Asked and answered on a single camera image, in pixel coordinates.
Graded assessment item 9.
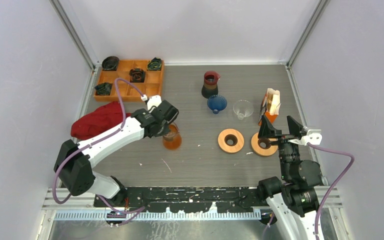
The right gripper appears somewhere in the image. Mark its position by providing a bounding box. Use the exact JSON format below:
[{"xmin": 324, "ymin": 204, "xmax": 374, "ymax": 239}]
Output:
[{"xmin": 258, "ymin": 113, "xmax": 303, "ymax": 179}]

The orange coffee filter box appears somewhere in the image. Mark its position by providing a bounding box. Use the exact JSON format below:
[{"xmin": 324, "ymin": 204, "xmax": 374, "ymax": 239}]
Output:
[{"xmin": 258, "ymin": 88, "xmax": 281, "ymax": 126}]

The orange glass carafe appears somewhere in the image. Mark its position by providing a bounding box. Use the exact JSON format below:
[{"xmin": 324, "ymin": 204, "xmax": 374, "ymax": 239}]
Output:
[{"xmin": 162, "ymin": 123, "xmax": 182, "ymax": 150}]

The wooden dripper ring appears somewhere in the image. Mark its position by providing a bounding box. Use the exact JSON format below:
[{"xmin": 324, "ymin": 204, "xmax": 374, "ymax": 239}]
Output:
[
  {"xmin": 217, "ymin": 128, "xmax": 245, "ymax": 154},
  {"xmin": 250, "ymin": 132, "xmax": 279, "ymax": 158}
]

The blue glass dripper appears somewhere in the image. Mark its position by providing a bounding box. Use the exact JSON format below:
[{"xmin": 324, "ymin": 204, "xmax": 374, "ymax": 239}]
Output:
[{"xmin": 207, "ymin": 94, "xmax": 228, "ymax": 114}]

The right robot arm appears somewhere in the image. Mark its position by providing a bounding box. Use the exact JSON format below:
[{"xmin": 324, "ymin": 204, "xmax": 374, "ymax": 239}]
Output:
[{"xmin": 257, "ymin": 115, "xmax": 324, "ymax": 240}]

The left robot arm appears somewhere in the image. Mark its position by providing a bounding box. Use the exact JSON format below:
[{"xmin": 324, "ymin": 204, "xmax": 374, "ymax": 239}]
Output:
[{"xmin": 54, "ymin": 95, "xmax": 179, "ymax": 207}]

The clear glass dripper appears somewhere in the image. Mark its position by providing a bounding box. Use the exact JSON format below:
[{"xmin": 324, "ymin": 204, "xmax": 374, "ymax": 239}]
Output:
[{"xmin": 232, "ymin": 99, "xmax": 254, "ymax": 120}]

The orange wooden compartment tray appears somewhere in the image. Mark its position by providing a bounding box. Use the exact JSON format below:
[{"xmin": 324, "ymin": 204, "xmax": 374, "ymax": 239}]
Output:
[{"xmin": 93, "ymin": 59, "xmax": 165, "ymax": 102}]

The red cloth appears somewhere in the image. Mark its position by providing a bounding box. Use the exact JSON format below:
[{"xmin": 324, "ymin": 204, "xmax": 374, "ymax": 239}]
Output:
[{"xmin": 70, "ymin": 101, "xmax": 123, "ymax": 141}]

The green coil top right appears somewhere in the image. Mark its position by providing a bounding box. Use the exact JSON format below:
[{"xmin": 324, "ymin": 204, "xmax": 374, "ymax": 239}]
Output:
[{"xmin": 146, "ymin": 57, "xmax": 163, "ymax": 71}]

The green coil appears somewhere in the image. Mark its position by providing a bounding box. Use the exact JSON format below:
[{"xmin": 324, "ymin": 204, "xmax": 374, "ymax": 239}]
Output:
[
  {"xmin": 146, "ymin": 57, "xmax": 163, "ymax": 71},
  {"xmin": 94, "ymin": 82, "xmax": 113, "ymax": 96}
]

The green coil bottom left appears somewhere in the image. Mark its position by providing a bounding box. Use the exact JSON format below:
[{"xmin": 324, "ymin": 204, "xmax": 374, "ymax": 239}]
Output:
[{"xmin": 94, "ymin": 82, "xmax": 113, "ymax": 96}]

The red black carafe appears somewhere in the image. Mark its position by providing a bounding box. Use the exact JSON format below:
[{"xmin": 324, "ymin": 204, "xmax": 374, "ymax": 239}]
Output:
[{"xmin": 201, "ymin": 70, "xmax": 221, "ymax": 99}]

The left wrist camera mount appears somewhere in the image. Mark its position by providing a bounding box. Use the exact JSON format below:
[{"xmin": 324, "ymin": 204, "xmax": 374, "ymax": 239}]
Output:
[{"xmin": 141, "ymin": 94, "xmax": 162, "ymax": 112}]

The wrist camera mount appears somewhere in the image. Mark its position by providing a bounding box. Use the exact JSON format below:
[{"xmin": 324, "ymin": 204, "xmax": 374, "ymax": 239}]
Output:
[
  {"xmin": 141, "ymin": 94, "xmax": 162, "ymax": 112},
  {"xmin": 288, "ymin": 129, "xmax": 323, "ymax": 146}
]

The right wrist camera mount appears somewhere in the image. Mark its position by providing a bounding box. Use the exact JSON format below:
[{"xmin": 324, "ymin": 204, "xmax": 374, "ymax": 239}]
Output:
[{"xmin": 288, "ymin": 129, "xmax": 323, "ymax": 146}]

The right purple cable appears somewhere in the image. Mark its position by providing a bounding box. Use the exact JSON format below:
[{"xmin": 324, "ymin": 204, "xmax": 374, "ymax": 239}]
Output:
[{"xmin": 306, "ymin": 142, "xmax": 356, "ymax": 240}]

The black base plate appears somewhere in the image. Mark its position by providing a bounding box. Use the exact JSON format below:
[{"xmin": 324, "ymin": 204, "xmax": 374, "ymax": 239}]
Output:
[{"xmin": 112, "ymin": 186, "xmax": 269, "ymax": 214}]

